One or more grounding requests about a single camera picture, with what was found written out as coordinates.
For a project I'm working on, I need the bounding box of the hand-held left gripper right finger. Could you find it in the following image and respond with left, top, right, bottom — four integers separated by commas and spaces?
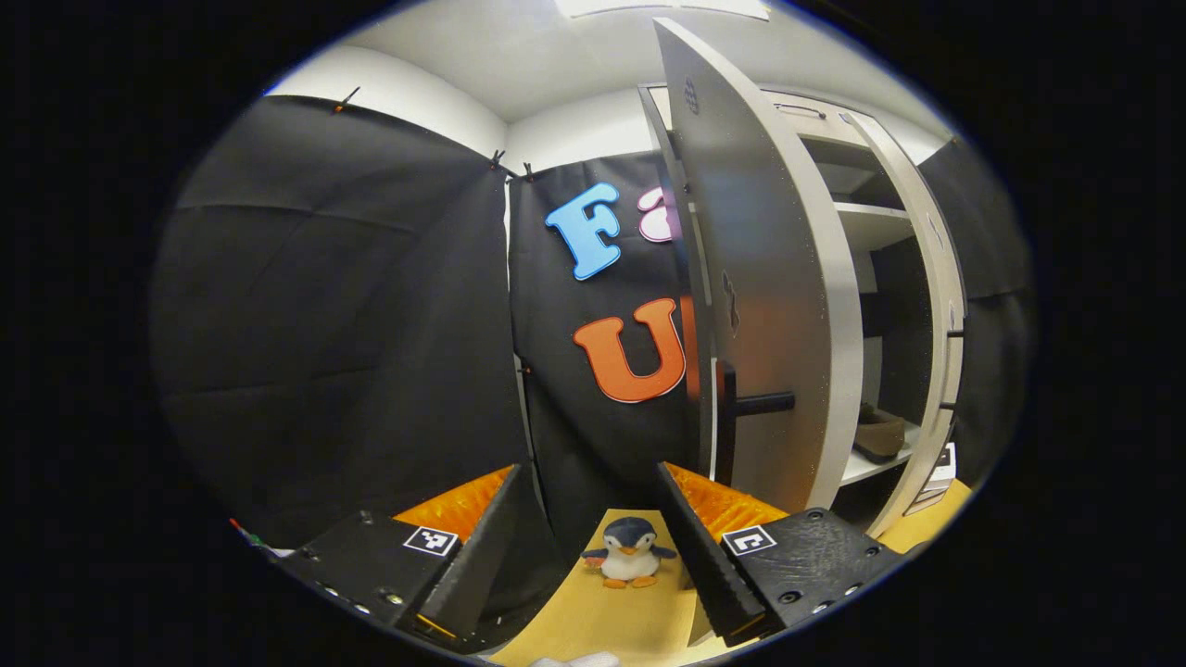
656, 460, 914, 648

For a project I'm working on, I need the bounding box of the white cabinet drawer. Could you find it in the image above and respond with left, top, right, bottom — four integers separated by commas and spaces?
755, 88, 858, 145

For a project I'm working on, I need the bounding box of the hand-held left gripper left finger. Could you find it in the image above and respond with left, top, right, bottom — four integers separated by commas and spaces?
278, 463, 523, 649

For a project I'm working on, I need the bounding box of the white shoe cabinet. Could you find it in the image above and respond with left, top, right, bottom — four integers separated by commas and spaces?
639, 83, 969, 538

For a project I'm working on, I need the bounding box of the brown fuzzy shoe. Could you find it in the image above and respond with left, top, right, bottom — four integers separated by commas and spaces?
852, 403, 907, 464

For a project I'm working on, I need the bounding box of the black backdrop cloth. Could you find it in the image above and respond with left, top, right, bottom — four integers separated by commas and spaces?
148, 93, 1034, 640

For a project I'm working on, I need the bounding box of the ceiling light panel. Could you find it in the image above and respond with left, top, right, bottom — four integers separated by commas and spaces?
556, 0, 772, 21

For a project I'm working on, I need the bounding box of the penguin plush toy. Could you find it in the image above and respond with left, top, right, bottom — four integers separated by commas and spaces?
581, 516, 678, 590

